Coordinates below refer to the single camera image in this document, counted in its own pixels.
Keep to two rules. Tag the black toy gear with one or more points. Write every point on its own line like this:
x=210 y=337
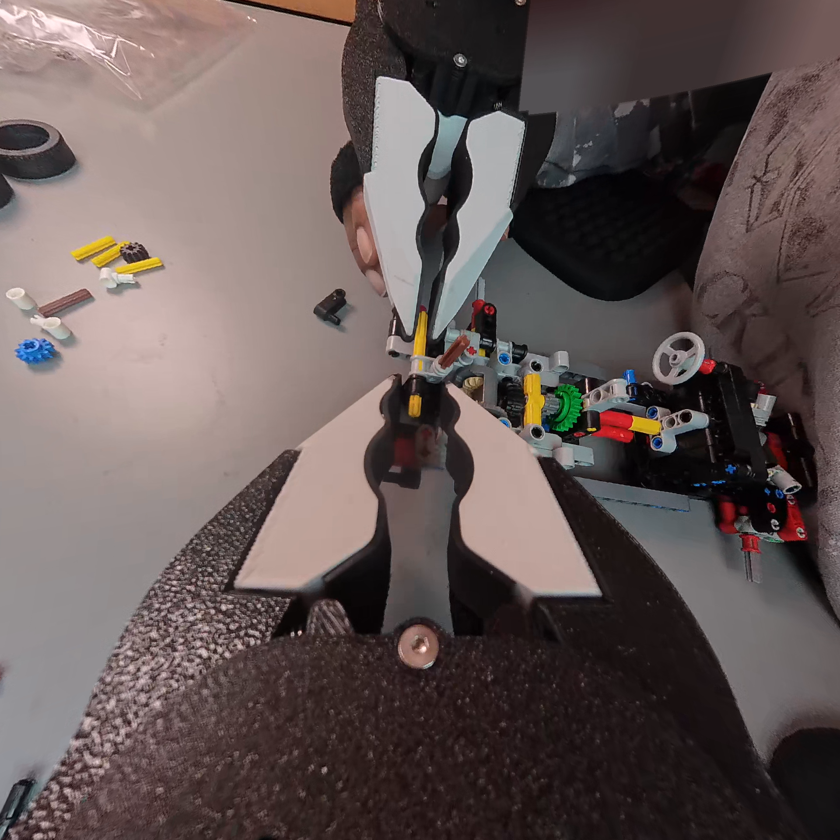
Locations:
x=134 y=251

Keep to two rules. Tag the multicoloured toy brick car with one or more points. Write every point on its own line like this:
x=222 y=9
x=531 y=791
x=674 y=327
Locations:
x=709 y=433

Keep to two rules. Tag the person's right hand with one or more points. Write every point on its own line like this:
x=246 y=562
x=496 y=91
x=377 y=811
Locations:
x=364 y=243

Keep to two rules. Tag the black rubber tire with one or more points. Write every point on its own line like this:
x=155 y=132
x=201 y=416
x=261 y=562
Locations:
x=33 y=149

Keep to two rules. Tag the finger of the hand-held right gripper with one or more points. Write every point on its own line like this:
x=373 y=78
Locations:
x=492 y=184
x=394 y=184

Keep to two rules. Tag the person's right forearm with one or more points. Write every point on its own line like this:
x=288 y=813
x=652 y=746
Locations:
x=590 y=151

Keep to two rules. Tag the brown toy axle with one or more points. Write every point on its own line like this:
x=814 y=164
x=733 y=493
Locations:
x=453 y=351
x=64 y=302

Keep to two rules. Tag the white toy connector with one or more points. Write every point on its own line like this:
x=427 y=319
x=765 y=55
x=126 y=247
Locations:
x=52 y=326
x=118 y=279
x=21 y=298

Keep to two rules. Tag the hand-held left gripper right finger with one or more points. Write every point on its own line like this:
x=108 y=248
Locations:
x=518 y=518

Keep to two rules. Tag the black mesh armrest pad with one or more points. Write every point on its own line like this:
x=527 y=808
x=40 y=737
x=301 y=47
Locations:
x=604 y=243

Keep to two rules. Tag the clear plastic bag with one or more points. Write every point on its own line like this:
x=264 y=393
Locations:
x=98 y=39

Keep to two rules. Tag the yellow toy axle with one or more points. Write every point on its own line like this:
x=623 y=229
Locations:
x=139 y=266
x=107 y=256
x=93 y=247
x=420 y=328

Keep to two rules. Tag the black toy connector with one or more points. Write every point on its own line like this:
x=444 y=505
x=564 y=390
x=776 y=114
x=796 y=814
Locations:
x=331 y=307

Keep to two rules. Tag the grey desk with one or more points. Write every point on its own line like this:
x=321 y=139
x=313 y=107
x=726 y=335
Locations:
x=197 y=426

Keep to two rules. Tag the black toy beam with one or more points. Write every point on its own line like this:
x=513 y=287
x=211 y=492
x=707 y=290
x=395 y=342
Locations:
x=13 y=804

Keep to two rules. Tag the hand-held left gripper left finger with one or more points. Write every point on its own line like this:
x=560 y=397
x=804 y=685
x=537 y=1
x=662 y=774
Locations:
x=315 y=518

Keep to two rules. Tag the blue toy gear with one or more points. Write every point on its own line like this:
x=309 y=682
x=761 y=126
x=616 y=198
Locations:
x=36 y=350

